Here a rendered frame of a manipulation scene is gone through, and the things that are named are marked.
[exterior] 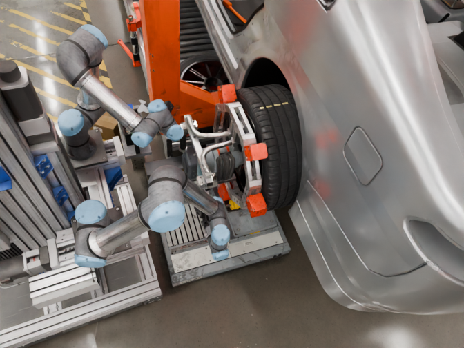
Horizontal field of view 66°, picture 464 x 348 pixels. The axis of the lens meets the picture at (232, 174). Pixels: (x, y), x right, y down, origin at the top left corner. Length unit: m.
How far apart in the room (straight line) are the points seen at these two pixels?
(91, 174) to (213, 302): 1.11
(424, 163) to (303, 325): 1.64
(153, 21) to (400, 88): 1.13
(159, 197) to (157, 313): 1.34
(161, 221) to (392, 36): 0.90
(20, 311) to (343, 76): 2.01
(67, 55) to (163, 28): 0.53
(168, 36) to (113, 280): 1.39
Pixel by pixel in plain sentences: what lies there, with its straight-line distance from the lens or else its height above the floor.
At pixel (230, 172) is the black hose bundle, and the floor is 1.00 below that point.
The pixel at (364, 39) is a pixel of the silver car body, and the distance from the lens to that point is 1.25.
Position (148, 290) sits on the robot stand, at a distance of 2.21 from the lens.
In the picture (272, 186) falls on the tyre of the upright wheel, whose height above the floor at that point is 0.98.
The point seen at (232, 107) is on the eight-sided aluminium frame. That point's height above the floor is 1.12.
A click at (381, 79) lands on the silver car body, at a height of 1.68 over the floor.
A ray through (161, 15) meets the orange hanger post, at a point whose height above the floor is 1.37.
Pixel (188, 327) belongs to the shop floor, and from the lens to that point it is 2.38.
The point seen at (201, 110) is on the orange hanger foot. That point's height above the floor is 0.68.
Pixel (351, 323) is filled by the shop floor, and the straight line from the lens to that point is 2.62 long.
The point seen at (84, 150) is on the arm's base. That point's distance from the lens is 1.90.
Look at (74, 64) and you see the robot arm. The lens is 1.48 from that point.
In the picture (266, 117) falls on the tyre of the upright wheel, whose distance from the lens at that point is 1.63.
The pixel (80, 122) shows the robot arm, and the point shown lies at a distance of 1.79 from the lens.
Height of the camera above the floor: 2.35
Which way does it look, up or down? 56 degrees down
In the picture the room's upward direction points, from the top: 12 degrees clockwise
